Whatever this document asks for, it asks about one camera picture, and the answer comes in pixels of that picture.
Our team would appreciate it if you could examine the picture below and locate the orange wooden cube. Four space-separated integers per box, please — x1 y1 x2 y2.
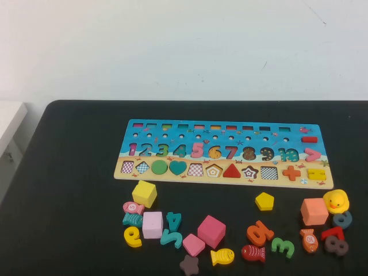
300 197 329 227

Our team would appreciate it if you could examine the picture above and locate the brown star puzzle piece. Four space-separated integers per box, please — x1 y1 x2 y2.
179 254 200 275

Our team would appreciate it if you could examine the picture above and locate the orange plus sign piece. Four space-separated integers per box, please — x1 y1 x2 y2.
282 165 302 182

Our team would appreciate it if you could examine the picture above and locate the red triangle puzzle piece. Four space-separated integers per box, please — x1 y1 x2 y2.
222 163 242 179

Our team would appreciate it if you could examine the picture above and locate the yellow pentagon puzzle piece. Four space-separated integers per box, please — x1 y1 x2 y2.
255 191 275 212

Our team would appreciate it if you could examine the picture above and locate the yellow wooden cube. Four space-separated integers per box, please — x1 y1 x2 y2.
131 180 158 209

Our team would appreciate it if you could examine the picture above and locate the green wooden number three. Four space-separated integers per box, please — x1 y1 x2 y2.
270 236 295 258

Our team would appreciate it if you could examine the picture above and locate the yellow equals sign piece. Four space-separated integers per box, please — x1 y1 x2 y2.
306 168 327 181

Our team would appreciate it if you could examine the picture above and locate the red wooden fish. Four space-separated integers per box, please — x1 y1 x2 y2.
240 244 266 264

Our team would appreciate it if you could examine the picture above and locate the pink wooden number five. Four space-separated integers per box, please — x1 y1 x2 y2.
190 142 205 159

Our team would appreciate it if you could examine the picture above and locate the brown wooden number eight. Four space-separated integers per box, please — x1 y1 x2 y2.
324 235 350 256

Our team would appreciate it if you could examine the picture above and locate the magenta wooden cube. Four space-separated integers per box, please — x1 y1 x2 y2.
197 214 227 250

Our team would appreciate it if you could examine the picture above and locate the teal heart puzzle piece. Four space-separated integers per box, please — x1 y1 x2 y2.
168 160 188 176

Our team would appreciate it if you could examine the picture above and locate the yellow wooden fish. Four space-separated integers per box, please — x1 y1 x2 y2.
210 248 235 266

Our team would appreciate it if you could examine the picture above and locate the red wooden number seven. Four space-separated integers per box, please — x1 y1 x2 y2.
320 226 345 242

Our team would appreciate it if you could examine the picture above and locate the blue wooden number puzzle board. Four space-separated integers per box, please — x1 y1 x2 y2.
113 118 335 190

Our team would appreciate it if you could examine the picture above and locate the teal wooden fish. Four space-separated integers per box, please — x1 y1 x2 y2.
122 212 144 228

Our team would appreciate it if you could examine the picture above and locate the orange wooden fish numbered ten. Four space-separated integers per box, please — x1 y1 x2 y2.
299 228 319 254

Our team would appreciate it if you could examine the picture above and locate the pink square puzzle piece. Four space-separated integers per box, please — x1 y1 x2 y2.
182 233 206 258

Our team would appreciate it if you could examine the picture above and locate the pink wooden fish numbered five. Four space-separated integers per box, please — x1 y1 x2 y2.
122 201 145 216

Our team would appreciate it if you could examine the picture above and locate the green circle puzzle piece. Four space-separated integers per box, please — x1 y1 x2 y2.
151 159 169 175

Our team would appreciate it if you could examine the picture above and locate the yellow rubber duck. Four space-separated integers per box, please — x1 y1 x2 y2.
322 189 350 215

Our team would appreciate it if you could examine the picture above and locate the grey-blue wooden number nine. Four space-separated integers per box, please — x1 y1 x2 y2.
332 210 353 230

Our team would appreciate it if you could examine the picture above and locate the lilac wooden cube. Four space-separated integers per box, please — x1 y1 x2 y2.
141 211 164 240

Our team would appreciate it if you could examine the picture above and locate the orange wooden number ten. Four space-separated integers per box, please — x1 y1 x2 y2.
246 220 275 247

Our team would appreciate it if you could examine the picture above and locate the pink greater-than sign piece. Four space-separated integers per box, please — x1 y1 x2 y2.
304 147 322 162

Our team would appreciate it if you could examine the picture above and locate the teal wooden number four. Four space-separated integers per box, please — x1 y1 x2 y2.
166 212 182 233

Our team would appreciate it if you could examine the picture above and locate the teal wooden number two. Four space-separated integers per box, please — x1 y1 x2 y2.
159 228 183 249

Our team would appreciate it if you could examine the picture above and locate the yellow wooden number six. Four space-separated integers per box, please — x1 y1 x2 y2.
123 225 143 248

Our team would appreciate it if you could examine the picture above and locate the white cabinet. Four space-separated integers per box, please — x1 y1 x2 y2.
0 100 29 202

